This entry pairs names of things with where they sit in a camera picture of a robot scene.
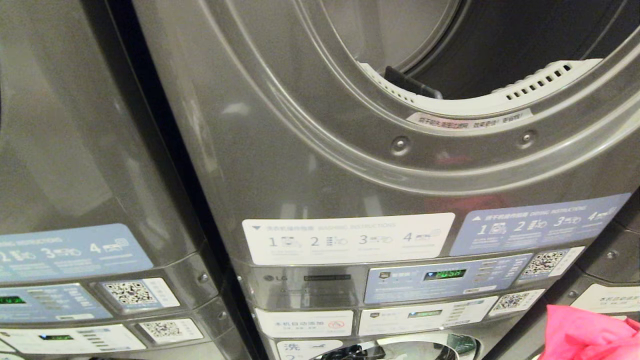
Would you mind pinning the grey stacked washer dryer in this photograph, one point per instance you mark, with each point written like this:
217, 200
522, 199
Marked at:
310, 165
600, 255
75, 150

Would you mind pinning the dark dryer drum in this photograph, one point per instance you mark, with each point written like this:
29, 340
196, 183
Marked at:
500, 35

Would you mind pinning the white instruction sticker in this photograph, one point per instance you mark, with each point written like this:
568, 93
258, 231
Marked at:
350, 240

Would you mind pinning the blue control panel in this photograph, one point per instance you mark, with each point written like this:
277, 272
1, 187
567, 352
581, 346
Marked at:
55, 302
400, 285

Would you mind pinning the white warning sticker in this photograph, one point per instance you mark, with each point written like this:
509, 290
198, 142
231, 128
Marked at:
300, 323
607, 298

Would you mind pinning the white control panel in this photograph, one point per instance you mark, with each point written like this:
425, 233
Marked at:
75, 340
390, 320

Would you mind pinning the narrow warning strip sticker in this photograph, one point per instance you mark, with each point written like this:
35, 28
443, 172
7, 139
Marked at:
470, 120

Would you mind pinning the white lint filter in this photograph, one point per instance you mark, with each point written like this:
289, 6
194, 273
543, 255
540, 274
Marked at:
465, 104

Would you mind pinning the white wash symbol sticker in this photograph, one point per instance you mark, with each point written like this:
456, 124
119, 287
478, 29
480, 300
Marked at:
305, 349

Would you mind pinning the round washer door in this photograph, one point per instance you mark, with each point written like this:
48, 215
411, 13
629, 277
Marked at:
425, 347

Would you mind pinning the code sticker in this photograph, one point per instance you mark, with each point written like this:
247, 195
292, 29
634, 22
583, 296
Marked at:
135, 293
515, 301
167, 330
547, 262

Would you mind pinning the blue instruction sticker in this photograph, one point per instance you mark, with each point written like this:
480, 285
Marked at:
540, 225
75, 252

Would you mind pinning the pink cloth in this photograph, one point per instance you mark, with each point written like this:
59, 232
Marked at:
585, 335

